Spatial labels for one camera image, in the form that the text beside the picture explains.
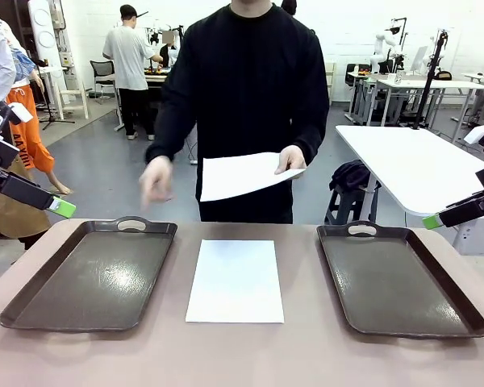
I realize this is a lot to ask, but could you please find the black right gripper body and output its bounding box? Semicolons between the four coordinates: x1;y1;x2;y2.
438;159;484;229

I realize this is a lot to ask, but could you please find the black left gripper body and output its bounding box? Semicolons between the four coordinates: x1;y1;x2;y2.
0;135;61;211

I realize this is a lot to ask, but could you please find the white A4 paper sheet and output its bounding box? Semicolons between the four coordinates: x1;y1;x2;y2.
199;152;307;202
185;239;286;324

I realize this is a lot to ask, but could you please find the person's right forearm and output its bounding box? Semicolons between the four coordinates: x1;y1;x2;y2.
144;92;198;164

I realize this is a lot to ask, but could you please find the person's left forearm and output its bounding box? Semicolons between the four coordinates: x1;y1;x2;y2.
292;88;332;152

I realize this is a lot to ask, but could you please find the person's right hand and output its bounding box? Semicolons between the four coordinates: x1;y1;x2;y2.
139;155;174;211

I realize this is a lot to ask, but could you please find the person's left hand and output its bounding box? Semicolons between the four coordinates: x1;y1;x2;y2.
273;144;307;176

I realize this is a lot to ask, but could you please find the mannequin in orange pants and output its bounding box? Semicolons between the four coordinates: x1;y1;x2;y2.
6;31;73;195

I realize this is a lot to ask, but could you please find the white desk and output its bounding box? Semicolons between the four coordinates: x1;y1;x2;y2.
334;124;484;256

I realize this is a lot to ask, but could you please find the brown plastic serving tray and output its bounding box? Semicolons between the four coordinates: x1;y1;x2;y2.
0;216;178;334
316;220;484;339

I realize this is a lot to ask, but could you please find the black tripod stand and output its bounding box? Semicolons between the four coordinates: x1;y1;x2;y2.
35;78;76;131

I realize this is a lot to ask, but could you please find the black folding stool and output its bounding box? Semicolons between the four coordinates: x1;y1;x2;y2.
324;187;382;226

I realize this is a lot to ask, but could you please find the black cloth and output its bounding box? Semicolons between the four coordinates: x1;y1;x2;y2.
328;160;382;193

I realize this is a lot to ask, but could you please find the white wooden stool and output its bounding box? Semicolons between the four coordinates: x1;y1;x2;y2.
58;80;90;120

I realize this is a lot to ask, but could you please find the tall black tripod pole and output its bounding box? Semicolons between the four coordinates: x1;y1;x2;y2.
411;30;449;131

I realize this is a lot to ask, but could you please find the long white table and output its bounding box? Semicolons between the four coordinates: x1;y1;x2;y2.
377;78;484;127

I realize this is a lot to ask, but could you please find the black office chair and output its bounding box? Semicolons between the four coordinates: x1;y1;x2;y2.
89;60;118;104

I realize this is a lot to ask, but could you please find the tall white air purifier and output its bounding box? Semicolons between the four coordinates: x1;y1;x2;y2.
27;0;62;69

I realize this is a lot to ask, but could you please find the white-backed monitor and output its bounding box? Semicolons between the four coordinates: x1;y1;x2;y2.
410;45;428;74

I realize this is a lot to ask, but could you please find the wooden work table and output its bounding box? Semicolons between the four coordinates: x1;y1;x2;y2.
144;68;174;92

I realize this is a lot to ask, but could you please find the man in white t-shirt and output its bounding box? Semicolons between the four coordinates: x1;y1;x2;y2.
102;3;162;141

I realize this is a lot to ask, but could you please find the seated person in black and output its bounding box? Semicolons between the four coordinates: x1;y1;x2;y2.
156;30;182;69

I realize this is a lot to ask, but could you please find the person in black sweater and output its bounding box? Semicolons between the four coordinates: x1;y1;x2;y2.
156;0;332;225

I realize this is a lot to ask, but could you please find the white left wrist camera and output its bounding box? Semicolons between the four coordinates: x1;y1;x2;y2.
0;100;34;124

